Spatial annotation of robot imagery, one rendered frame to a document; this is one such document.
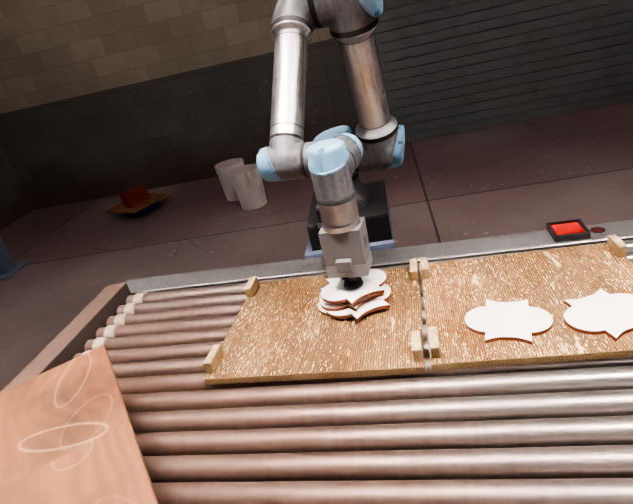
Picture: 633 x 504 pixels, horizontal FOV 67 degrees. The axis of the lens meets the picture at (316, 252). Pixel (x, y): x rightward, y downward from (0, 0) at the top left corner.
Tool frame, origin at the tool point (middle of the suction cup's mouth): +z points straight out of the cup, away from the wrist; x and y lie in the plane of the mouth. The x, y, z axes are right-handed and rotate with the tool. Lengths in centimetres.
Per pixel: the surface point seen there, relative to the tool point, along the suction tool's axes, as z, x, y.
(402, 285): 3.1, 5.5, 9.2
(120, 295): 3, 8, -68
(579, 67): 52, 498, 141
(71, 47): -78, 417, -391
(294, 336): 3.1, -12.0, -10.8
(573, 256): 3.2, 13.8, 44.4
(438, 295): 3.1, 0.9, 17.1
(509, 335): 2.3, -13.8, 29.4
